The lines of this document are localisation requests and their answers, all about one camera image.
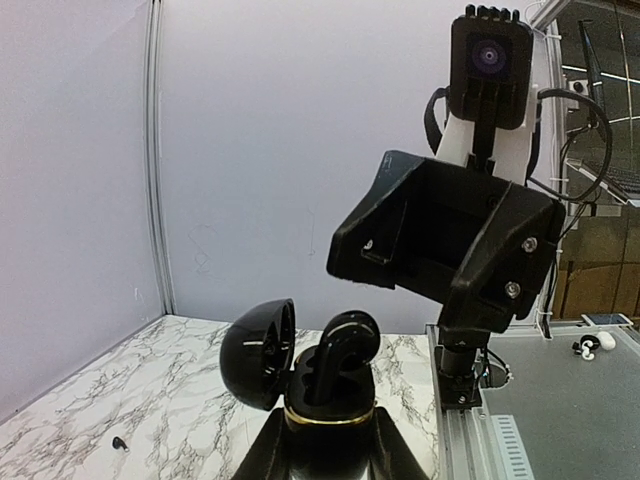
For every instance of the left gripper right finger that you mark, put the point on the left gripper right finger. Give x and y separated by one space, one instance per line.
390 457

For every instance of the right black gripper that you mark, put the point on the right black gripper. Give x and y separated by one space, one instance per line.
479 245

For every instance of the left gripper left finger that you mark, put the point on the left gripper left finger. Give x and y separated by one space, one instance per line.
269 457

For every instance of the black earbud charging case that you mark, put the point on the black earbud charging case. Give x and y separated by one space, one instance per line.
261 370

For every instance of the black earbud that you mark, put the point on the black earbud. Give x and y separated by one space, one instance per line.
119 444
349 341

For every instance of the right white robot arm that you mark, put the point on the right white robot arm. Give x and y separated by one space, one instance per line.
478 244

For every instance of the laptop on stand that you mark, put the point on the laptop on stand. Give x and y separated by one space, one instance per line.
621 184

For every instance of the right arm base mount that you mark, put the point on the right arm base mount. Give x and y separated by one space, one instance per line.
462 375

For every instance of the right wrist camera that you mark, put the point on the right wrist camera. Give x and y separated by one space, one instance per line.
490 71

